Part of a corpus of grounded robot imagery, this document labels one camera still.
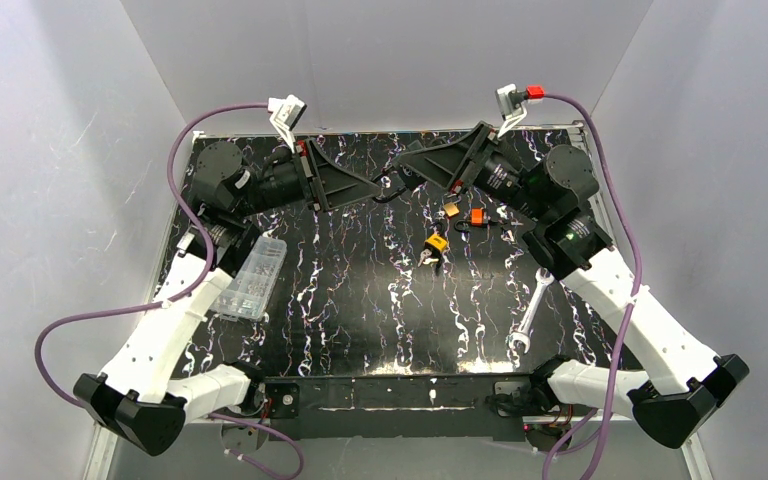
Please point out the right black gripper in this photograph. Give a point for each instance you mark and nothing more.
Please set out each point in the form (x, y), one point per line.
(478, 154)

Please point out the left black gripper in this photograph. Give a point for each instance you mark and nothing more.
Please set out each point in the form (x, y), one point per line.
(311, 176)

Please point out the small brass padlock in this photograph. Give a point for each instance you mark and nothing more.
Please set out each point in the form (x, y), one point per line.
(450, 207)

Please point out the black padlock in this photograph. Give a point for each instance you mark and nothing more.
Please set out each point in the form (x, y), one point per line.
(393, 183)

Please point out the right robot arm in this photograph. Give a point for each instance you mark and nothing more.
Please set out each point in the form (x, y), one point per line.
(681, 382)

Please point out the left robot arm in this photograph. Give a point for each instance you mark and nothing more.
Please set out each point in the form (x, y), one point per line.
(134, 395)

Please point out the orange padlock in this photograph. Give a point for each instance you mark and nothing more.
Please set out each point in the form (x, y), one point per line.
(477, 218)

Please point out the yellow padlock with keys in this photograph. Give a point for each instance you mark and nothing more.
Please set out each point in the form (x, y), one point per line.
(433, 252)

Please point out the clear plastic screw box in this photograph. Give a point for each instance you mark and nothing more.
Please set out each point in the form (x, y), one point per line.
(248, 294)

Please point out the silver open-end wrench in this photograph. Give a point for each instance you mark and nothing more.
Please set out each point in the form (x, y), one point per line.
(519, 337)

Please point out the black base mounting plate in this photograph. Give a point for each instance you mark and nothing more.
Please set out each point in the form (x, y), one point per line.
(418, 406)

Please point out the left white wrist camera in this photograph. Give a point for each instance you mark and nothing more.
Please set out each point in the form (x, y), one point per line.
(284, 116)

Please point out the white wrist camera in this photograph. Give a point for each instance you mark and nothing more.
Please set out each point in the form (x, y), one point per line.
(284, 116)
(511, 103)

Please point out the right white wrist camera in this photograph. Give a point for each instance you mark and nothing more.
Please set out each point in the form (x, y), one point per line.
(511, 103)

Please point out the aluminium frame rail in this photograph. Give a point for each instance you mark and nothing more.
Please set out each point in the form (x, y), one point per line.
(102, 450)

